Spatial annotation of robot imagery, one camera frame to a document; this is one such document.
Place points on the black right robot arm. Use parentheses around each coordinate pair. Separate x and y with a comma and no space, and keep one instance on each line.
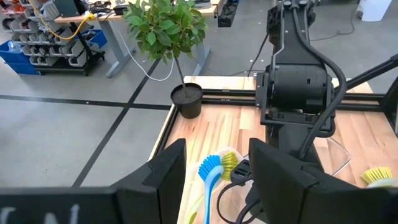
(295,90)

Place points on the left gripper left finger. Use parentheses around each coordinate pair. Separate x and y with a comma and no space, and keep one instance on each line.
(155,199)

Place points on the blue storage crate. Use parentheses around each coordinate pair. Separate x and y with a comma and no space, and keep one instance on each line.
(98,39)
(15,60)

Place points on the green potted plant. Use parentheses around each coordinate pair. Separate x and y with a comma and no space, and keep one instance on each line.
(186,102)

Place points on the green dish brush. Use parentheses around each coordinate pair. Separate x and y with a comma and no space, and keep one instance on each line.
(377,175)
(230,165)

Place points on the blue dish brush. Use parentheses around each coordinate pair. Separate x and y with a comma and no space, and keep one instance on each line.
(211,174)

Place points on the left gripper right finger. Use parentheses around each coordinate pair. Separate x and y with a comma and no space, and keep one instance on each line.
(289,199)

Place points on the white floor container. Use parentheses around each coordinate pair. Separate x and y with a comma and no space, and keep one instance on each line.
(373,9)

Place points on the parts rack with grey bins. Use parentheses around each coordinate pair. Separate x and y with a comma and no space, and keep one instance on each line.
(46,49)

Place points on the black aluminium table frame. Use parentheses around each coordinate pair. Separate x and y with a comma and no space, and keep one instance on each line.
(230,93)

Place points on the black box under desk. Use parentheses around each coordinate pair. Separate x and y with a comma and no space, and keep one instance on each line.
(228,14)

